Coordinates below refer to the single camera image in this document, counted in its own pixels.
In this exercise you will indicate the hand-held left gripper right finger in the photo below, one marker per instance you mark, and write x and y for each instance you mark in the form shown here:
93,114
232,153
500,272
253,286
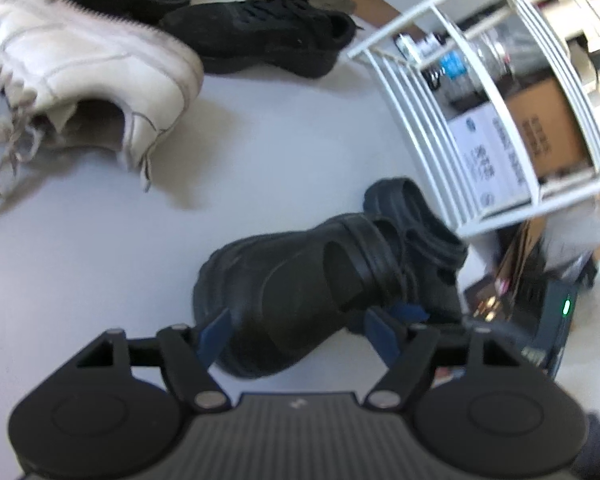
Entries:
380,337

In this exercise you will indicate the large white printed carton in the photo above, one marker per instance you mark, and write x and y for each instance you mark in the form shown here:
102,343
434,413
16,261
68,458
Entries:
485,160

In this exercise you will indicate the clear water bottle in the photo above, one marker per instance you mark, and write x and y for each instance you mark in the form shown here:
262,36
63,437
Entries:
475,57

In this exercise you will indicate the brown cardboard box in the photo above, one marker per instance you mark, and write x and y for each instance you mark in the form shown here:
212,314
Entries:
550,130

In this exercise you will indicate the black chunky platform shoe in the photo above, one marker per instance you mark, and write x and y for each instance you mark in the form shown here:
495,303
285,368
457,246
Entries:
420,220
280,290

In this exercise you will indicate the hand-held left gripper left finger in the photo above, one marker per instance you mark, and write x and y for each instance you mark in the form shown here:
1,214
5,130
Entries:
215,335

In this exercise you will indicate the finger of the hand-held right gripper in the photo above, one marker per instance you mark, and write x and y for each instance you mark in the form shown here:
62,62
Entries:
410,311

